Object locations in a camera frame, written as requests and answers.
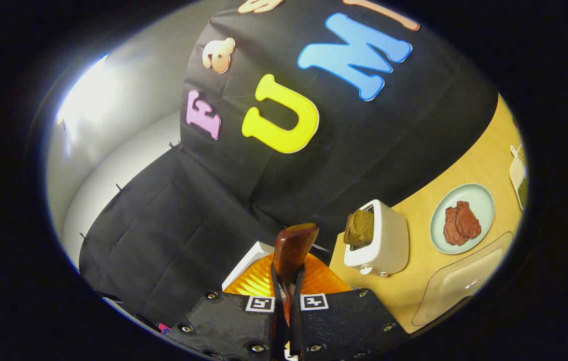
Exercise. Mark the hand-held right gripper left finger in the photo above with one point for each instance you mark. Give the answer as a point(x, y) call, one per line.
point(234, 326)

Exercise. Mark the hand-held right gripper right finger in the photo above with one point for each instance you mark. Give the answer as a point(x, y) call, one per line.
point(344, 326)

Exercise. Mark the white rice cooker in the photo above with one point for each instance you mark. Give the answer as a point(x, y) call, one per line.
point(249, 260)

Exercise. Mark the brown wooden spoon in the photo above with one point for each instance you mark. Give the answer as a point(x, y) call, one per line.
point(294, 245)

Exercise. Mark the clear tray of rice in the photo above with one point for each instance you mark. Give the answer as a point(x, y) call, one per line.
point(459, 286)

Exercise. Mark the white toaster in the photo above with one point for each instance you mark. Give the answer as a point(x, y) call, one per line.
point(389, 240)

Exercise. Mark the brown bread slices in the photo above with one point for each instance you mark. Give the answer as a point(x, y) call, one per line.
point(359, 228)

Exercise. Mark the brown meat slices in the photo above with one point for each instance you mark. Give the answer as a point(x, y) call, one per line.
point(459, 223)

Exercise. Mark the black backdrop cloth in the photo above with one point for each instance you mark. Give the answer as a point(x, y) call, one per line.
point(344, 150)

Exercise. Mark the pale green plate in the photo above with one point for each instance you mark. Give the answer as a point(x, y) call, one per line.
point(482, 200)

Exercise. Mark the white dish of green powder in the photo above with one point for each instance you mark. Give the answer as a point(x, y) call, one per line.
point(519, 175)

